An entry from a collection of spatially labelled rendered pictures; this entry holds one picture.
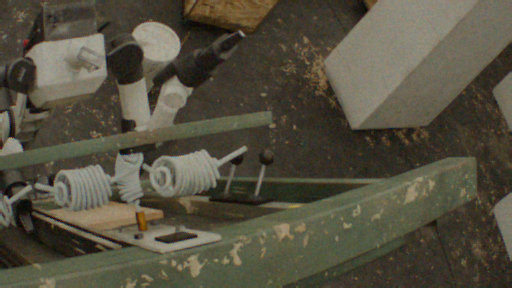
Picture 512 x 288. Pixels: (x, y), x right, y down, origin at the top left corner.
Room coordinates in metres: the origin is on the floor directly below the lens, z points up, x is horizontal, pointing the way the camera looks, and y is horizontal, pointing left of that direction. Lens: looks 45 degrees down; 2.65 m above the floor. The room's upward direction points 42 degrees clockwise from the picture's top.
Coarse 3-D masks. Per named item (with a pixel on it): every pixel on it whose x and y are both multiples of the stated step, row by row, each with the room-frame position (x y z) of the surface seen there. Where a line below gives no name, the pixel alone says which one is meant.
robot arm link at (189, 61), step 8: (216, 40) 1.23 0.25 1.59; (208, 48) 1.20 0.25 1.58; (216, 48) 1.21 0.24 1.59; (232, 48) 1.27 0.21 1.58; (192, 56) 1.21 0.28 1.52; (200, 56) 1.20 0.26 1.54; (208, 56) 1.19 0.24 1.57; (216, 56) 1.19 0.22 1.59; (224, 56) 1.21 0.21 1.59; (184, 64) 1.20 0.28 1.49; (192, 64) 1.19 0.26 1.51; (200, 64) 1.20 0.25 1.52; (208, 64) 1.20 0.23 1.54; (216, 64) 1.20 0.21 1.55; (192, 72) 1.19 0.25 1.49; (200, 72) 1.19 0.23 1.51; (208, 72) 1.21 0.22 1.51; (216, 72) 1.24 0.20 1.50; (200, 80) 1.20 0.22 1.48
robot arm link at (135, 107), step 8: (144, 80) 1.26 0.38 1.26; (120, 88) 1.19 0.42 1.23; (128, 88) 1.19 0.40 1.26; (136, 88) 1.21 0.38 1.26; (144, 88) 1.24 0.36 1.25; (120, 96) 1.19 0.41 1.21; (128, 96) 1.19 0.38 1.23; (136, 96) 1.21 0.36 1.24; (144, 96) 1.23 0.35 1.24; (128, 104) 1.18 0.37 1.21; (136, 104) 1.20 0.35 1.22; (144, 104) 1.23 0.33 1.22; (128, 112) 1.18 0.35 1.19; (136, 112) 1.19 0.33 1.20; (144, 112) 1.22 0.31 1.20; (152, 112) 1.26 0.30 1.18; (128, 120) 1.18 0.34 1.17; (136, 120) 1.19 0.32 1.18; (144, 120) 1.21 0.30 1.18; (128, 128) 1.16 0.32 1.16
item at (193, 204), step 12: (144, 192) 1.13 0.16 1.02; (156, 192) 1.13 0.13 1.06; (144, 204) 1.09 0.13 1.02; (156, 204) 1.07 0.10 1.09; (168, 204) 1.06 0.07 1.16; (180, 204) 1.04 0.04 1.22; (192, 204) 1.03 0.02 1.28; (204, 204) 1.02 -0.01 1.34; (216, 204) 1.00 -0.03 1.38; (228, 204) 0.99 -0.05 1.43; (240, 204) 0.98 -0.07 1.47; (264, 204) 0.98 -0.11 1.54; (276, 204) 0.98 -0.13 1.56; (288, 204) 0.98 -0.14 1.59; (300, 204) 0.98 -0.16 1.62; (216, 216) 0.99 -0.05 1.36; (228, 216) 0.98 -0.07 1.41; (240, 216) 0.97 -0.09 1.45; (252, 216) 0.96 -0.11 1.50
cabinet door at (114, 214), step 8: (96, 208) 0.95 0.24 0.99; (104, 208) 0.96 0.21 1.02; (112, 208) 0.97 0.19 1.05; (120, 208) 0.97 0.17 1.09; (128, 208) 0.97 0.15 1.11; (144, 208) 0.99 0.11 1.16; (64, 216) 0.81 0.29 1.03; (72, 216) 0.83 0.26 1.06; (80, 216) 0.84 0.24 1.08; (88, 216) 0.85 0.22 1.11; (96, 216) 0.86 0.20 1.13; (104, 216) 0.87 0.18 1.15; (112, 216) 0.87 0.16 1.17; (120, 216) 0.87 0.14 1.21; (128, 216) 0.88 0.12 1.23; (152, 216) 0.93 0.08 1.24; (160, 216) 0.96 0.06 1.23; (88, 224) 0.75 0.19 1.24; (96, 224) 0.77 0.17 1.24; (104, 224) 0.79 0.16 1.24; (112, 224) 0.82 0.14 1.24; (120, 224) 0.84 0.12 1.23; (128, 224) 0.86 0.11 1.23
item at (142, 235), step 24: (120, 168) 0.52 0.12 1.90; (120, 192) 0.51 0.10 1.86; (48, 216) 0.64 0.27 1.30; (144, 216) 0.51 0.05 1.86; (48, 240) 0.57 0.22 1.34; (72, 240) 0.53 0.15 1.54; (96, 240) 0.51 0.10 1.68; (120, 240) 0.46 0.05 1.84; (144, 240) 0.45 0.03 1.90; (192, 240) 0.48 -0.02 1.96; (216, 240) 0.50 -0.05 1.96
